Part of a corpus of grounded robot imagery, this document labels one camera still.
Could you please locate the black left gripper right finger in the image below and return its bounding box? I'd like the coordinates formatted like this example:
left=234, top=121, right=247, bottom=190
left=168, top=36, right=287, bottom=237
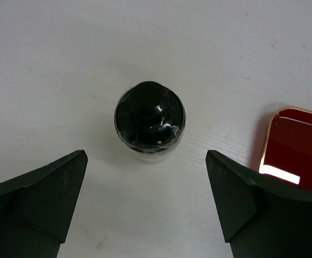
left=205, top=150, right=312, bottom=257

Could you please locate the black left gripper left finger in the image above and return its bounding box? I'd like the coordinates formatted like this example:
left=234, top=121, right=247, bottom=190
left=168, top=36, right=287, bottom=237
left=0, top=150, right=88, bottom=257

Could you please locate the red lacquer tray gold rim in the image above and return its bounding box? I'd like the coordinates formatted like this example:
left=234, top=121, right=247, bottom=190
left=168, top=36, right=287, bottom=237
left=258, top=107, right=312, bottom=191

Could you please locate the black cap clear bottle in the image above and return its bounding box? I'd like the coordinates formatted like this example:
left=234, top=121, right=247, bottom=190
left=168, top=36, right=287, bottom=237
left=114, top=81, right=186, bottom=163

